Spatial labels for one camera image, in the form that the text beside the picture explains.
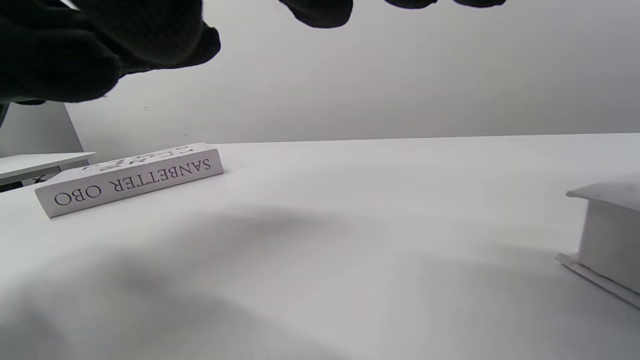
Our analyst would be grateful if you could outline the person's right hand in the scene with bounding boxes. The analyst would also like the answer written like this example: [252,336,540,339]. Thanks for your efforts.
[0,0,507,106]

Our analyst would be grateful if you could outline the white book black letters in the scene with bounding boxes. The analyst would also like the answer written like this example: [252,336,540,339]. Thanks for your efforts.
[34,142,224,219]

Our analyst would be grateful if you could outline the white book black spine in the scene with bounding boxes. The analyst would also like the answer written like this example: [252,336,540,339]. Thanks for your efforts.
[555,172,640,309]

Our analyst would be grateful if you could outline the white background desk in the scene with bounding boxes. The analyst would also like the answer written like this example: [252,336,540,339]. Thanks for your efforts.
[0,152,97,193]

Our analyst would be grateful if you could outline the white backdrop board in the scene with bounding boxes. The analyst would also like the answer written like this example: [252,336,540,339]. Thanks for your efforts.
[64,0,640,163]

